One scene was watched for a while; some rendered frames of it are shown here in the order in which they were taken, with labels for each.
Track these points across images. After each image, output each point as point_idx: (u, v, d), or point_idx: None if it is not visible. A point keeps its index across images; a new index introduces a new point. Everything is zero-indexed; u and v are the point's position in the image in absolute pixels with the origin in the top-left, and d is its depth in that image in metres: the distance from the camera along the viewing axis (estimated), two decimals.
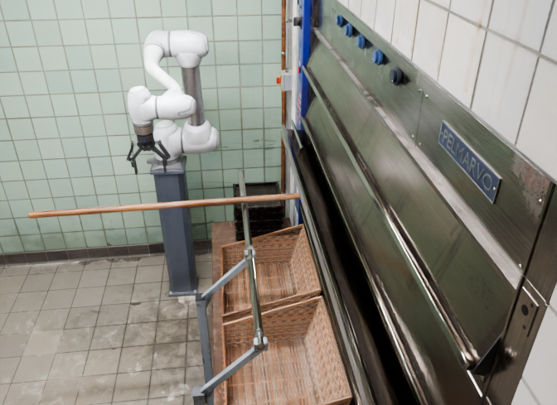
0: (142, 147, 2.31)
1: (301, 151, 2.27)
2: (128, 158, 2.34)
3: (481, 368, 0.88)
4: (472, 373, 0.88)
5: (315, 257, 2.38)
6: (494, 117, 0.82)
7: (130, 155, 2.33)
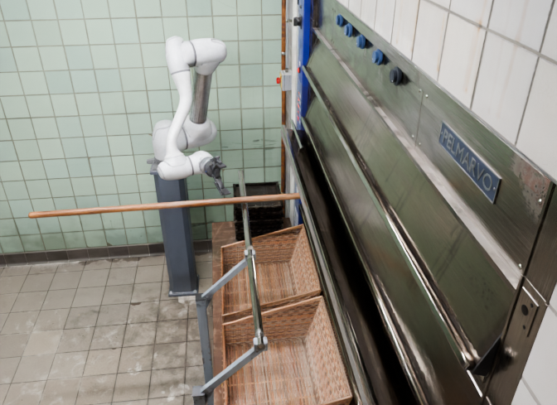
0: (211, 175, 2.48)
1: (301, 151, 2.27)
2: (220, 193, 2.46)
3: (481, 368, 0.88)
4: (472, 373, 0.88)
5: (315, 257, 2.38)
6: (494, 117, 0.82)
7: (218, 190, 2.47)
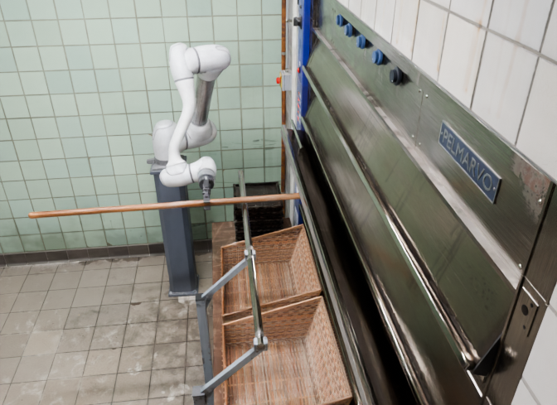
0: (202, 190, 2.48)
1: (301, 151, 2.27)
2: None
3: (481, 368, 0.88)
4: (472, 373, 0.88)
5: (315, 257, 2.38)
6: (494, 117, 0.82)
7: None
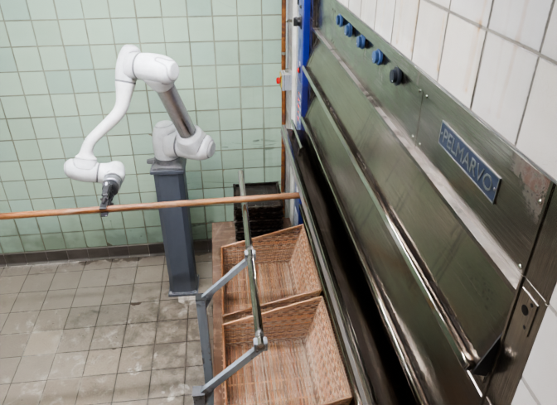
0: None
1: (301, 151, 2.27)
2: None
3: (481, 368, 0.88)
4: (472, 373, 0.88)
5: (315, 257, 2.38)
6: (494, 117, 0.82)
7: None
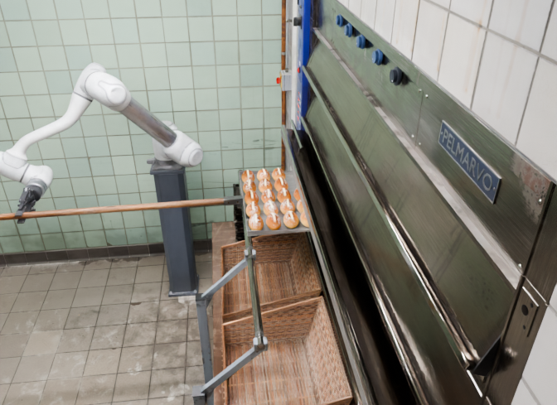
0: None
1: (301, 151, 2.27)
2: None
3: (481, 368, 0.88)
4: (472, 373, 0.88)
5: (315, 257, 2.38)
6: (494, 117, 0.82)
7: None
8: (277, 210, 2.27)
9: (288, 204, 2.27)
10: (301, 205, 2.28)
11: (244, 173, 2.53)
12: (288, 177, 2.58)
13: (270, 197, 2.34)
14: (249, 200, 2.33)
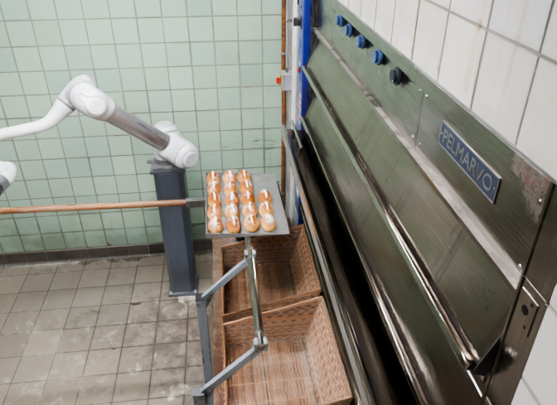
0: None
1: (301, 151, 2.27)
2: None
3: (481, 368, 0.88)
4: (472, 373, 0.88)
5: (315, 257, 2.38)
6: (494, 117, 0.82)
7: None
8: (238, 214, 2.25)
9: (249, 208, 2.25)
10: (263, 209, 2.26)
11: (209, 175, 2.51)
12: (255, 180, 2.57)
13: (233, 200, 2.32)
14: (211, 201, 2.31)
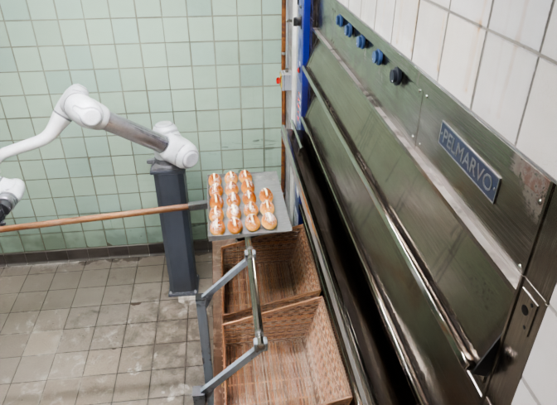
0: None
1: (301, 151, 2.27)
2: None
3: (481, 368, 0.88)
4: (472, 373, 0.88)
5: (315, 257, 2.38)
6: (494, 117, 0.82)
7: None
8: (239, 214, 2.25)
9: (250, 208, 2.25)
10: (263, 208, 2.25)
11: (210, 177, 2.51)
12: (257, 179, 2.56)
13: (234, 200, 2.33)
14: (213, 204, 2.32)
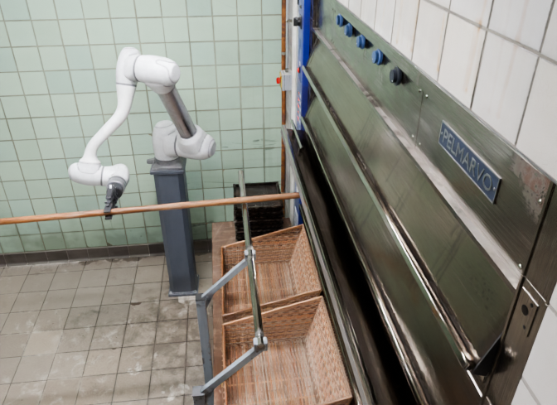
0: None
1: (301, 151, 2.27)
2: None
3: (481, 368, 0.88)
4: (472, 373, 0.88)
5: (315, 257, 2.38)
6: (494, 117, 0.82)
7: None
8: None
9: None
10: None
11: None
12: None
13: None
14: None
